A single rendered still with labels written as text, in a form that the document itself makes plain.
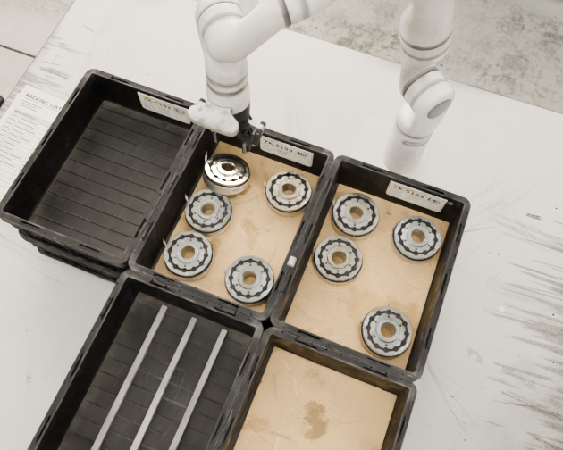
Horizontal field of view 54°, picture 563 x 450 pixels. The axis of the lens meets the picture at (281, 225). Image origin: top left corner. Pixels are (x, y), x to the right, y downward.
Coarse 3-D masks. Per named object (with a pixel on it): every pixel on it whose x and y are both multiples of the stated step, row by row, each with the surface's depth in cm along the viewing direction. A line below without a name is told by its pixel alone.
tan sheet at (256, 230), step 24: (264, 168) 129; (288, 168) 129; (264, 192) 127; (288, 192) 127; (312, 192) 127; (240, 216) 124; (264, 216) 124; (216, 240) 122; (240, 240) 122; (264, 240) 122; (288, 240) 122; (216, 264) 120; (216, 288) 118
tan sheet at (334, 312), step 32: (352, 192) 127; (384, 224) 124; (448, 224) 124; (384, 256) 121; (320, 288) 118; (352, 288) 118; (384, 288) 118; (416, 288) 118; (288, 320) 115; (320, 320) 116; (352, 320) 116; (416, 320) 116
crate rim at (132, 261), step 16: (192, 144) 120; (304, 144) 120; (176, 176) 117; (320, 176) 117; (320, 192) 116; (160, 208) 114; (304, 224) 113; (144, 240) 112; (288, 256) 110; (144, 272) 108; (192, 288) 107; (224, 304) 106; (240, 304) 106; (272, 304) 106
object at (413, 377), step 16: (336, 160) 119; (352, 160) 119; (384, 176) 118; (400, 176) 118; (432, 192) 116; (448, 192) 116; (320, 208) 114; (464, 208) 115; (464, 224) 114; (304, 240) 112; (288, 272) 109; (448, 272) 109; (288, 288) 108; (272, 320) 105; (432, 320) 106; (304, 336) 104; (432, 336) 105; (352, 352) 103; (384, 368) 102; (400, 368) 102; (416, 368) 102
